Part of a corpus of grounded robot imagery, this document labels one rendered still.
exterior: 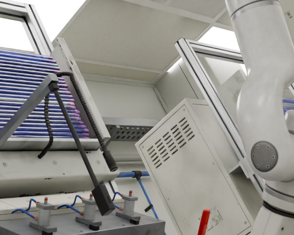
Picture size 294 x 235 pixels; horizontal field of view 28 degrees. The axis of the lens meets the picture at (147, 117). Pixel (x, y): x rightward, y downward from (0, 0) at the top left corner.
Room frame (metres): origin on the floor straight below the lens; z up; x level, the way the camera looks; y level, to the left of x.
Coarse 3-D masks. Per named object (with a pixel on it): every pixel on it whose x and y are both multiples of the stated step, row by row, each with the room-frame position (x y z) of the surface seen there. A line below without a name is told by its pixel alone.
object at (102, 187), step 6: (102, 186) 0.86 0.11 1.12; (96, 192) 0.86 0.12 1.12; (102, 192) 0.85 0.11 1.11; (96, 198) 0.86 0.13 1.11; (102, 198) 0.85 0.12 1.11; (108, 198) 0.86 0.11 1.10; (102, 204) 0.86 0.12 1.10; (108, 204) 0.85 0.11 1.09; (102, 210) 0.86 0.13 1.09; (108, 210) 0.85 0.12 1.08
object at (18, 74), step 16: (0, 64) 1.11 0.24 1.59; (16, 64) 1.15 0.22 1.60; (32, 64) 1.19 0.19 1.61; (48, 64) 1.23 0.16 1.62; (0, 80) 1.10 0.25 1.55; (16, 80) 1.13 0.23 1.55; (32, 80) 1.17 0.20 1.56; (0, 96) 1.08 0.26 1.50; (16, 96) 1.12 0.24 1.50; (64, 96) 1.23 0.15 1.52; (0, 112) 1.07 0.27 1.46; (32, 112) 1.14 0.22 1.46; (0, 128) 1.06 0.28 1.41; (32, 128) 1.12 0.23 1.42; (64, 128) 1.20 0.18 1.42; (80, 128) 1.24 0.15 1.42
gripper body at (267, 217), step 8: (264, 200) 0.99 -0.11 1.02; (264, 208) 0.96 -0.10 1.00; (272, 208) 0.96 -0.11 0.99; (264, 216) 0.96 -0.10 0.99; (272, 216) 0.95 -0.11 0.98; (280, 216) 0.95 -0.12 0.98; (288, 216) 0.96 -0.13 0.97; (256, 224) 0.97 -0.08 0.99; (264, 224) 0.96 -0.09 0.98; (272, 224) 0.96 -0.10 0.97; (280, 224) 0.95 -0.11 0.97; (288, 224) 0.97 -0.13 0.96; (256, 232) 0.97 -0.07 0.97; (264, 232) 0.96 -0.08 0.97; (272, 232) 0.96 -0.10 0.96; (280, 232) 0.96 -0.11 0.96; (288, 232) 0.98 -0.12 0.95
